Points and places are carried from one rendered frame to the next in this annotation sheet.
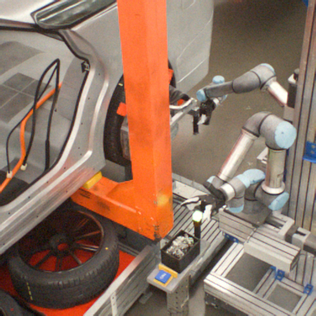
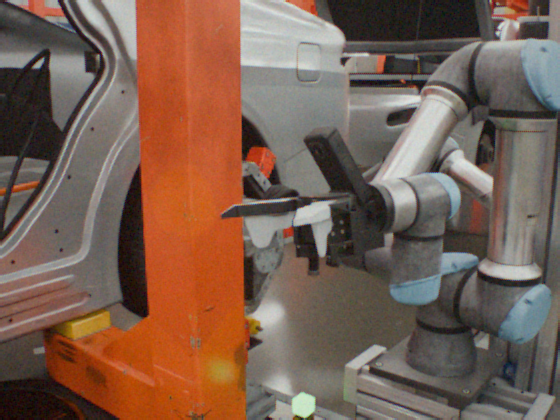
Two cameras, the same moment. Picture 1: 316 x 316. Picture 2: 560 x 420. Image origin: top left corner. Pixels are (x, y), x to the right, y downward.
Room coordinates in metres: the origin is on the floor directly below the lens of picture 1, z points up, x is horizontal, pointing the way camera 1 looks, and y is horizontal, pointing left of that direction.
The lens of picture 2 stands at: (1.43, -0.18, 1.38)
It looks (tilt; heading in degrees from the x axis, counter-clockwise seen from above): 12 degrees down; 1
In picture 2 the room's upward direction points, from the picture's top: straight up
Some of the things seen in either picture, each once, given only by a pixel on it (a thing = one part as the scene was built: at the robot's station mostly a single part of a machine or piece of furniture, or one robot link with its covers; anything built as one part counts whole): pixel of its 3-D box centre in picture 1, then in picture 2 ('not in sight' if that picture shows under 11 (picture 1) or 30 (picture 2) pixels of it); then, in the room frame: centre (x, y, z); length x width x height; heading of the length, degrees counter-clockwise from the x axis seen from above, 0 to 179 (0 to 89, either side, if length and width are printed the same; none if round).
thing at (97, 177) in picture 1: (86, 176); (79, 320); (2.97, 0.45, 0.71); 0.14 x 0.14 x 0.05; 53
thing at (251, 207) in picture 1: (251, 199); (442, 338); (2.53, -0.50, 0.87); 0.15 x 0.15 x 0.10
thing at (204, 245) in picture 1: (179, 261); not in sight; (2.48, -0.09, 0.44); 0.43 x 0.17 x 0.03; 143
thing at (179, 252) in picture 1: (180, 250); not in sight; (2.49, -0.10, 0.51); 0.20 x 0.14 x 0.13; 139
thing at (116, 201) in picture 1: (108, 187); (114, 340); (2.87, 0.31, 0.69); 0.52 x 0.17 x 0.35; 53
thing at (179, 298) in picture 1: (177, 290); not in sight; (2.46, -0.08, 0.21); 0.10 x 0.10 x 0.42; 53
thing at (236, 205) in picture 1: (233, 199); (407, 262); (2.27, -0.36, 1.12); 0.11 x 0.08 x 0.11; 38
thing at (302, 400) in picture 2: (197, 216); (303, 405); (2.64, -0.21, 0.64); 0.04 x 0.04 x 0.04; 53
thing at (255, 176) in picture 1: (253, 183); (449, 286); (2.52, -0.50, 0.98); 0.13 x 0.12 x 0.14; 38
